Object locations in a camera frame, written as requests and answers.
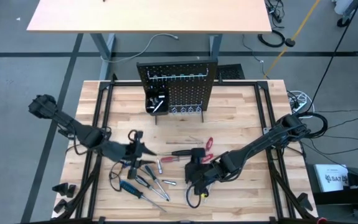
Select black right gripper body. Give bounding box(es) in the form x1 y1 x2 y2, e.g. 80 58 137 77
184 147 220 196

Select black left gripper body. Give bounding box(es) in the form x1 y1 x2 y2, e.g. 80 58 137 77
116 129 145 180

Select blue and black screwdriver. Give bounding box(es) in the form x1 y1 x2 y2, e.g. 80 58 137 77
119 180 167 213
143 164 171 202

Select black-handled flathead screwdriver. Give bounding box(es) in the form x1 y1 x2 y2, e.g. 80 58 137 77
156 149 194 156

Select dark-tipped nut driver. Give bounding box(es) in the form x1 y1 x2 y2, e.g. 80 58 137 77
134 174 167 200

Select black plastic pegboard bin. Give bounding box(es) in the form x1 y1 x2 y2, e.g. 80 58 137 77
145 88 170 116

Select black-framed safety glasses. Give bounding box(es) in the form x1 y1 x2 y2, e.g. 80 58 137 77
108 160 126 192

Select black metal pegboard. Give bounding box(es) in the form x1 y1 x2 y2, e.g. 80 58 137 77
136 59 219 126

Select black floor grate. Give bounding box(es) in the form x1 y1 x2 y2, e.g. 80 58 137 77
217 63 246 81

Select white power strip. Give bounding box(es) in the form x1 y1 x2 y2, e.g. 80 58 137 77
286 90 316 114

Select white printed booklet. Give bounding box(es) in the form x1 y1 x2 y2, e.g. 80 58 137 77
313 164 350 193

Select light wooden desk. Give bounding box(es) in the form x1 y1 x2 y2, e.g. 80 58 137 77
26 0 273 81

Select office chair base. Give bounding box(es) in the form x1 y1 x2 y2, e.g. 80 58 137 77
332 0 358 29

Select short chrome hook rail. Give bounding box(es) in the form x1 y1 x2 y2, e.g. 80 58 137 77
169 101 204 116

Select black table frame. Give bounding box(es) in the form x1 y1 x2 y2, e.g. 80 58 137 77
51 73 319 224

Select grey floor cable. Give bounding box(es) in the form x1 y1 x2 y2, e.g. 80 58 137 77
100 32 180 64

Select black cable bundle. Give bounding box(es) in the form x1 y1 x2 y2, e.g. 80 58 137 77
303 111 329 139

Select black coiled cable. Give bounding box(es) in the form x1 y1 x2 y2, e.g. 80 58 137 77
257 29 286 49

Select black tangled floor cables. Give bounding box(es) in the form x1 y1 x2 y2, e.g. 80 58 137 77
264 0 287 24

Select yellow cord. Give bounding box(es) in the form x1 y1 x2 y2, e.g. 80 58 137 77
263 0 322 79

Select long black cable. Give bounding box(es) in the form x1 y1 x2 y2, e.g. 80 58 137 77
309 0 358 108

